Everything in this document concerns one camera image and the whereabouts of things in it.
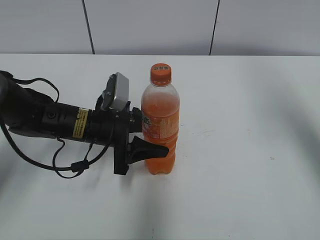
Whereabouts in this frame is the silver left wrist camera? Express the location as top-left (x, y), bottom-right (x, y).
top-left (100, 72), bottom-right (129, 112)

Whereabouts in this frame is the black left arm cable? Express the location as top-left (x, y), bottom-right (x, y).
top-left (0, 77), bottom-right (114, 179)

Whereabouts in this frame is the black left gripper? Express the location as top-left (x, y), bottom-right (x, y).
top-left (86, 101), bottom-right (169, 175)

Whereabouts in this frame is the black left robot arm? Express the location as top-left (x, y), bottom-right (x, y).
top-left (0, 71), bottom-right (169, 176)

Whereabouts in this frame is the orange soda bottle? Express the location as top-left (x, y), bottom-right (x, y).
top-left (141, 81), bottom-right (180, 175)

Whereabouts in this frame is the orange bottle cap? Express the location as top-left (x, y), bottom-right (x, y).
top-left (150, 63), bottom-right (172, 86)

